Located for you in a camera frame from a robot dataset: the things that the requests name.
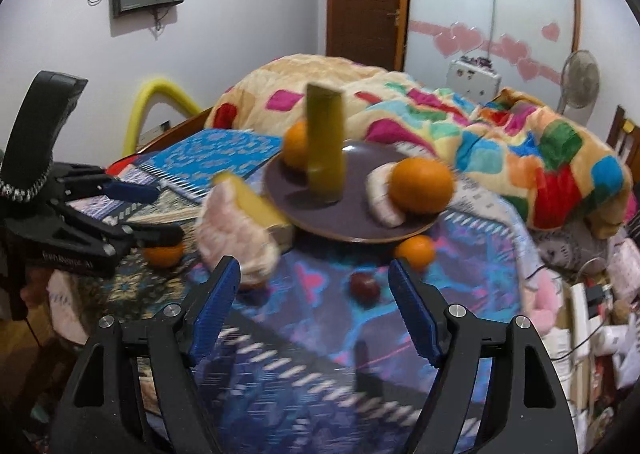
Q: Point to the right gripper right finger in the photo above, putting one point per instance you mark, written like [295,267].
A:
[525,408]

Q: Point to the white box appliance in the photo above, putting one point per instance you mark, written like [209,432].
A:
[473,78]

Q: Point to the dark purple plate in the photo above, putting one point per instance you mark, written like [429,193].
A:
[348,220]

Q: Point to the corn cob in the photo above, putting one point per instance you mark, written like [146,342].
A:
[259,209]
[326,166]

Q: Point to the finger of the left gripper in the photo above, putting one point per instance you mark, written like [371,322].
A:
[72,182]
[55,236]

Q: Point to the large orange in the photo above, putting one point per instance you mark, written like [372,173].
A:
[294,153]
[421,186]

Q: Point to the wooden headboard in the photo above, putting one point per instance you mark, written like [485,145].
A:
[624,139]

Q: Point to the small pomelo segment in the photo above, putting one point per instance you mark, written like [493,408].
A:
[378,195]

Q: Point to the dark red plum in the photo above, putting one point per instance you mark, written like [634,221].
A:
[364,288]

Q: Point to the colourful patchwork blanket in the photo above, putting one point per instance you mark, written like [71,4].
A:
[551,169]

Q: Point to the frosted sliding wardrobe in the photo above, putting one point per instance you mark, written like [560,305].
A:
[527,41]

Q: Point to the patterned bed sheet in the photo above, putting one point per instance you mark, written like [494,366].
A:
[301,367]

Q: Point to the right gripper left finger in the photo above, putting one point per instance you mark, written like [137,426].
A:
[102,411]

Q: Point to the yellow foam tube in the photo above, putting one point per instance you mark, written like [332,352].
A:
[153,91]

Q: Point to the small tangerine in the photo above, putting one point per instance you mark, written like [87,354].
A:
[418,251]
[163,257]

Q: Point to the white standing fan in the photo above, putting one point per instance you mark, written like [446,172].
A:
[580,81]

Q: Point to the pink plush item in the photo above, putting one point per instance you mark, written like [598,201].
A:
[546,303]

